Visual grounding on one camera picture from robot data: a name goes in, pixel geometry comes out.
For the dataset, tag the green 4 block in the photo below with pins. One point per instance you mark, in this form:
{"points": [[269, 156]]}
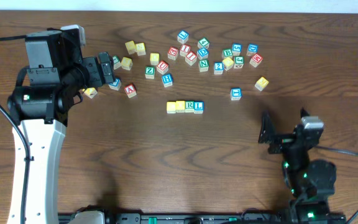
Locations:
{"points": [[203, 43]]}

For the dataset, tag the green L block left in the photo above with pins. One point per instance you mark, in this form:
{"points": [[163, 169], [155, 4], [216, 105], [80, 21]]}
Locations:
{"points": [[116, 62]]}

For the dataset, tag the blue P block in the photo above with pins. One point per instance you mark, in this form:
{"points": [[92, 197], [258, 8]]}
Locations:
{"points": [[116, 84]]}

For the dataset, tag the red A block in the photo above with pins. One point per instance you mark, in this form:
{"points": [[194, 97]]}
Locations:
{"points": [[130, 90]]}

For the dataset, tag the red I block lower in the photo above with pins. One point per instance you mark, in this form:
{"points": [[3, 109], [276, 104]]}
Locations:
{"points": [[191, 58]]}

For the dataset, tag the yellow S block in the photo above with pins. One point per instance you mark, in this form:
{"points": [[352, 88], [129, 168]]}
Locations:
{"points": [[140, 49]]}

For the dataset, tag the blue D block right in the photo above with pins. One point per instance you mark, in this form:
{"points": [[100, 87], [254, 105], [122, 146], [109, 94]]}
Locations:
{"points": [[252, 49]]}

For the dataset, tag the yellow block far left pair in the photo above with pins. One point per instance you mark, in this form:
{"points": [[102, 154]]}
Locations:
{"points": [[130, 46]]}

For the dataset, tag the red i block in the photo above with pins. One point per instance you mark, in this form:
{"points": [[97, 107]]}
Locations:
{"points": [[191, 58], [184, 50]]}

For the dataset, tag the blue 5 block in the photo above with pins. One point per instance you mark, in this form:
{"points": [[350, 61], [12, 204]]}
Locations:
{"points": [[236, 49]]}

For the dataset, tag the blue 2 block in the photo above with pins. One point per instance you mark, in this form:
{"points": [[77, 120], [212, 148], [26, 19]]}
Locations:
{"points": [[218, 68]]}

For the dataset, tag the yellow o block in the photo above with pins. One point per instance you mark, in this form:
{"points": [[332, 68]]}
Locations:
{"points": [[154, 58], [180, 106]]}

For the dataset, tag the green R block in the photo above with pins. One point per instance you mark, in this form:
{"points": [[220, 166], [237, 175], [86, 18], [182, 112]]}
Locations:
{"points": [[189, 106]]}

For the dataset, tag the red U block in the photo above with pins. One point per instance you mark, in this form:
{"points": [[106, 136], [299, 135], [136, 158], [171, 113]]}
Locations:
{"points": [[162, 67]]}

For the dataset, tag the yellow C block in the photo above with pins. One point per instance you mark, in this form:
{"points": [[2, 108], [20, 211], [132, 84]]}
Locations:
{"points": [[171, 107]]}

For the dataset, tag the red I block upper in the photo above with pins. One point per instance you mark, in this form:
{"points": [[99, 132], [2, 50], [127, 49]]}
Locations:
{"points": [[184, 50]]}

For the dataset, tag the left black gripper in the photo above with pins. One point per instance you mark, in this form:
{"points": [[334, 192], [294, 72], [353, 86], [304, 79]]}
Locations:
{"points": [[105, 68]]}

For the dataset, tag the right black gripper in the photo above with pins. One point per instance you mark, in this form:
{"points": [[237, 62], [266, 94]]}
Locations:
{"points": [[284, 140]]}

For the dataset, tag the blue H block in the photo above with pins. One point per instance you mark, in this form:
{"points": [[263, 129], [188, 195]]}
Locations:
{"points": [[167, 80]]}

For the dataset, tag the green Z block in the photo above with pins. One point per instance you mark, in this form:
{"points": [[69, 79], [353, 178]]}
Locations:
{"points": [[150, 72]]}

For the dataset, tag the red M block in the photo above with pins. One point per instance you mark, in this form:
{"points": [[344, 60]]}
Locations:
{"points": [[255, 60]]}

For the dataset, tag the yellow G block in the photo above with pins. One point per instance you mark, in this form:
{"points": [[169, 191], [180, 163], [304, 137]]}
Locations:
{"points": [[228, 63]]}

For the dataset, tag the yellow block beside green L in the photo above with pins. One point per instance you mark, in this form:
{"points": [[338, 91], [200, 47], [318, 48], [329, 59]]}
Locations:
{"points": [[126, 63]]}

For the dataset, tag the green J block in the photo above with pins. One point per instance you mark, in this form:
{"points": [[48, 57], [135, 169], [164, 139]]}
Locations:
{"points": [[238, 62]]}

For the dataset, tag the blue D block centre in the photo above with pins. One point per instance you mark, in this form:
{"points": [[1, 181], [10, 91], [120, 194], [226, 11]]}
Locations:
{"points": [[202, 53]]}

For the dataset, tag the green N block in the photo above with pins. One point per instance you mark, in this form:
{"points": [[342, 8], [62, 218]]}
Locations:
{"points": [[203, 65]]}

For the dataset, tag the red E block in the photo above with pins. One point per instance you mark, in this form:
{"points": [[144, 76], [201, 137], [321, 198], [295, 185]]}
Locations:
{"points": [[173, 53]]}

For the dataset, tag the yellow K block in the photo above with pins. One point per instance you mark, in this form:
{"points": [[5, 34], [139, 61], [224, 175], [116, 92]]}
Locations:
{"points": [[261, 83]]}

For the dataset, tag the blue L block top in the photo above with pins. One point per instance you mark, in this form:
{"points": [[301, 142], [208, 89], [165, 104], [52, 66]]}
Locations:
{"points": [[182, 37]]}

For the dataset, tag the blue l block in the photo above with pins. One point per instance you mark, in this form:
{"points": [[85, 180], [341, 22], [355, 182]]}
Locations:
{"points": [[182, 37], [198, 107]]}

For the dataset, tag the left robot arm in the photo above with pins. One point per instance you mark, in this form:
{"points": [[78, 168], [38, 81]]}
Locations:
{"points": [[44, 92]]}

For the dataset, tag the blue d block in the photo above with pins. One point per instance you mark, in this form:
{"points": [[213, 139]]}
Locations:
{"points": [[252, 49], [202, 53]]}

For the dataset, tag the green B block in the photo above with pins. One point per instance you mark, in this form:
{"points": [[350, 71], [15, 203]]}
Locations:
{"points": [[227, 53]]}

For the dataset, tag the blue T block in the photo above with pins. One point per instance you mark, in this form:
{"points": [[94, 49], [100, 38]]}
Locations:
{"points": [[235, 94]]}

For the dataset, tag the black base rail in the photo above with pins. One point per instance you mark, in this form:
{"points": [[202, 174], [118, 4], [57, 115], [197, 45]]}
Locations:
{"points": [[251, 215]]}

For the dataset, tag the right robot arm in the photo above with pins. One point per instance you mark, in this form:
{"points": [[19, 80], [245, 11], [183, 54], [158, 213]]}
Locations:
{"points": [[310, 182]]}

